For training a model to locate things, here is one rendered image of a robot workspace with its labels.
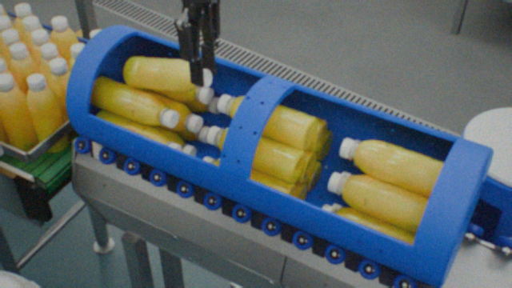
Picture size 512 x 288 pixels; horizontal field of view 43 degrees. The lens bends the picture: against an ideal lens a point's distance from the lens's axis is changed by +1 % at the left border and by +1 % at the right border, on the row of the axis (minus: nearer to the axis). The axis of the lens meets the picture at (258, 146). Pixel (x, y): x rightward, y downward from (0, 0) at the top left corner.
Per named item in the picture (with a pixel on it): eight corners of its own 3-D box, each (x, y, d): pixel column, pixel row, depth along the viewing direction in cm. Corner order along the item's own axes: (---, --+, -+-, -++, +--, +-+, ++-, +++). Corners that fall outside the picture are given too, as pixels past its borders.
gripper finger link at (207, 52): (200, 44, 132) (202, 42, 133) (202, 72, 137) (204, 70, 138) (212, 48, 131) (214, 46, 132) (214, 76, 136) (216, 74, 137)
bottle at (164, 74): (139, 92, 149) (206, 99, 138) (118, 81, 143) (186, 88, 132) (147, 63, 150) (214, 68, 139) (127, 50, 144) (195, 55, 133)
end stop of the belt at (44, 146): (33, 162, 154) (30, 154, 152) (30, 162, 154) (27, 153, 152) (136, 76, 180) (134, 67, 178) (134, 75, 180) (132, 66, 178)
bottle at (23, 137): (35, 132, 170) (15, 70, 157) (44, 147, 165) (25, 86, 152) (7, 142, 167) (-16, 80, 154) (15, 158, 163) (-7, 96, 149)
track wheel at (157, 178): (149, 166, 149) (154, 166, 150) (146, 185, 149) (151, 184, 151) (166, 170, 147) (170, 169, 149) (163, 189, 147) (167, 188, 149)
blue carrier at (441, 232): (430, 318, 124) (461, 223, 104) (79, 161, 155) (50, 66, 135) (473, 216, 141) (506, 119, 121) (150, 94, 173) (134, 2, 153)
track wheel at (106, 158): (98, 144, 154) (103, 144, 156) (95, 162, 154) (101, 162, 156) (114, 147, 152) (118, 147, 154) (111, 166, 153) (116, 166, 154)
